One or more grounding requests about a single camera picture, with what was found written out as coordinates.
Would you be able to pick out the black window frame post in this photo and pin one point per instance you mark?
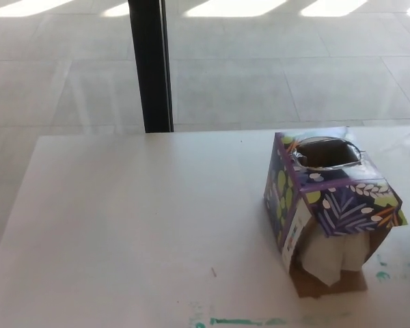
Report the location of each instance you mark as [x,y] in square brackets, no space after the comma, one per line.
[152,68]

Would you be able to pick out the purple floral cardboard tissue box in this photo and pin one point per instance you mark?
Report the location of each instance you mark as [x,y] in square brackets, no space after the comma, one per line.
[345,208]

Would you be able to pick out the white folded tissue stack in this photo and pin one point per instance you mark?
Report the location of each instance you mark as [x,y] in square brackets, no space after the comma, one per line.
[324,256]

